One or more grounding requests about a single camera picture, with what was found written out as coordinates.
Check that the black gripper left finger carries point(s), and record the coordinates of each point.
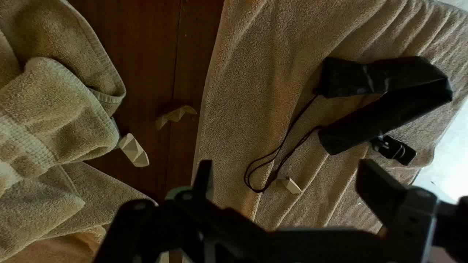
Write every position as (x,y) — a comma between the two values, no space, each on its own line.
(187,220)

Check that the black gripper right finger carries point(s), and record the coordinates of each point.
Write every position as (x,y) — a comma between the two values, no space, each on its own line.
(416,219)

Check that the small pale wooden block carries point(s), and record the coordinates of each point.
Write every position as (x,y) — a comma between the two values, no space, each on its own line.
(292,185)

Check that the flat beige towel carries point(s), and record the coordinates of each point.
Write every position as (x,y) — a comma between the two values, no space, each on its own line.
(260,115)

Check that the crumpled beige towel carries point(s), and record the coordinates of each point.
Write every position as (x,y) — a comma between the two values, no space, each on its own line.
(59,92)

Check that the black cord clip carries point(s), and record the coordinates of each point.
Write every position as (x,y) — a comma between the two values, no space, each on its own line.
(393,149)

